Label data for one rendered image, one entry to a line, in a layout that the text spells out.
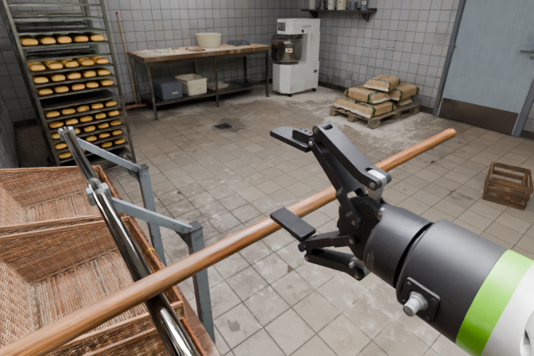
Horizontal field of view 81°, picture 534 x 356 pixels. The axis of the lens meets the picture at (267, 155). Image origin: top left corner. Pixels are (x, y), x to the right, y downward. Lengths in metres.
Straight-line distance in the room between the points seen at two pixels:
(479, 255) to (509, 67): 4.83
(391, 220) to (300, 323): 1.63
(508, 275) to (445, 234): 0.05
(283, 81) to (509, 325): 5.66
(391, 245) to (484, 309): 0.08
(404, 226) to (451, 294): 0.07
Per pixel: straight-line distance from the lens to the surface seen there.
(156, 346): 1.08
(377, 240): 0.33
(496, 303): 0.30
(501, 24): 5.12
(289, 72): 5.81
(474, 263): 0.30
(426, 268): 0.30
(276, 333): 1.89
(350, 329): 1.95
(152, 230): 1.53
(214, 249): 0.52
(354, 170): 0.34
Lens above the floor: 1.56
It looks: 26 degrees down
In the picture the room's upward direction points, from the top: straight up
